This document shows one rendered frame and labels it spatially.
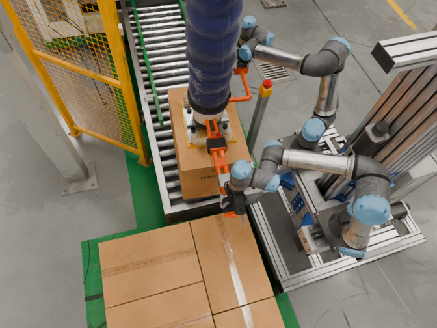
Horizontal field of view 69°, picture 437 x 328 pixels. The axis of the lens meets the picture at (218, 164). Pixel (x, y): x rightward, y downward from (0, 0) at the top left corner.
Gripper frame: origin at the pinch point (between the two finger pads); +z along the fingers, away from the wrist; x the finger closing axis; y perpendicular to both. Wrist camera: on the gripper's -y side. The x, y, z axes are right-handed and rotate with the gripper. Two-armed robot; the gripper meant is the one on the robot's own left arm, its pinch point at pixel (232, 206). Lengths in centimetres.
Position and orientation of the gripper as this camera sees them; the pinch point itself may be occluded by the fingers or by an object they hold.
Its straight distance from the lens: 153.6
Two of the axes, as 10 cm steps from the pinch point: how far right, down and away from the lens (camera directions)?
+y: -2.2, -8.6, 4.7
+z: -0.8, 5.0, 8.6
